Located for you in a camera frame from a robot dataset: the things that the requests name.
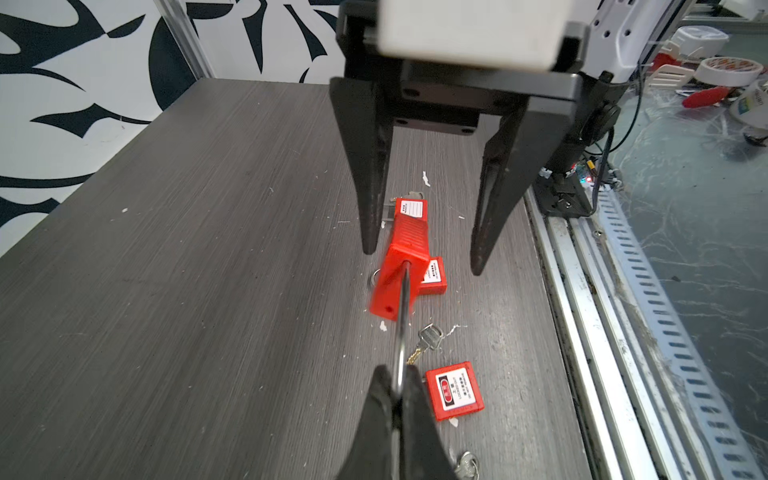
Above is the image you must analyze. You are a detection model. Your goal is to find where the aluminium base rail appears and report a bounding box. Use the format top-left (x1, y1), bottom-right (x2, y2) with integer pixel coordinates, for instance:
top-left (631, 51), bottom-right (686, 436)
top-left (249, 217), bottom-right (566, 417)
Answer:
top-left (525, 192), bottom-right (717, 479)

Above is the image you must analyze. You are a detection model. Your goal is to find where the small key on ring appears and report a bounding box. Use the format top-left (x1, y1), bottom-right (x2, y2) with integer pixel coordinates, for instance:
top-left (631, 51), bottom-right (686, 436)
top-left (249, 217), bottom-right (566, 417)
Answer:
top-left (454, 451), bottom-right (480, 480)

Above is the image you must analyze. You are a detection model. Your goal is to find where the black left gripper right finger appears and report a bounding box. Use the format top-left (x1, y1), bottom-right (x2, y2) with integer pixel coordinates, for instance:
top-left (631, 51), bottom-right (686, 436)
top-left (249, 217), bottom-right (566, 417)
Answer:
top-left (398, 365), bottom-right (456, 480)

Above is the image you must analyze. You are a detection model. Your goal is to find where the white cable duct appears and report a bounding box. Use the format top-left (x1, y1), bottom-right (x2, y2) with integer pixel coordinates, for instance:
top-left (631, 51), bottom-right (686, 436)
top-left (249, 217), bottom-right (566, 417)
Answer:
top-left (597, 190), bottom-right (765, 479)

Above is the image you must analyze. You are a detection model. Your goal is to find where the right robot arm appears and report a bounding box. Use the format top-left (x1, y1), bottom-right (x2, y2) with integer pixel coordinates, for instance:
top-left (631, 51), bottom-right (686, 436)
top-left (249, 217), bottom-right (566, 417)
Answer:
top-left (329, 1), bottom-right (686, 274)

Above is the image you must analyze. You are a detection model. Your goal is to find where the white tape roll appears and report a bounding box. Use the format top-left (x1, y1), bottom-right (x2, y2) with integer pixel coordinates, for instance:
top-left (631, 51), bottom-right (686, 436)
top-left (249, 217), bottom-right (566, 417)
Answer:
top-left (693, 57), bottom-right (764, 87)

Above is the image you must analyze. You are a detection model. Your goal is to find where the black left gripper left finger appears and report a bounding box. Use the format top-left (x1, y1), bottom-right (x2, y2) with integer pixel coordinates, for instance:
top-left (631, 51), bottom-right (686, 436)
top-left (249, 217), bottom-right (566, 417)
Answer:
top-left (337, 365), bottom-right (397, 480)

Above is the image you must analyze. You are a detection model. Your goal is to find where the aluminium cage frame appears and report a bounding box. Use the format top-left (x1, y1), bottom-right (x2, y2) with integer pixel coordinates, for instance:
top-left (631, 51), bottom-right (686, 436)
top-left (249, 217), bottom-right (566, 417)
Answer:
top-left (154, 0), bottom-right (215, 80)

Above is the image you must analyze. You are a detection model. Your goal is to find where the red padlock long shackle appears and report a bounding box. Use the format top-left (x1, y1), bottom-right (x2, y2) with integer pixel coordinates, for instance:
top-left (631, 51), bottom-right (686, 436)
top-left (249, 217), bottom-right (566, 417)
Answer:
top-left (383, 191), bottom-right (428, 222)

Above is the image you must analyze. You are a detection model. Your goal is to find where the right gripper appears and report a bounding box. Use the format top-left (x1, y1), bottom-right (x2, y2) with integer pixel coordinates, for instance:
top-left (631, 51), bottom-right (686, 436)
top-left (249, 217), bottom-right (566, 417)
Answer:
top-left (329, 1), bottom-right (598, 276)

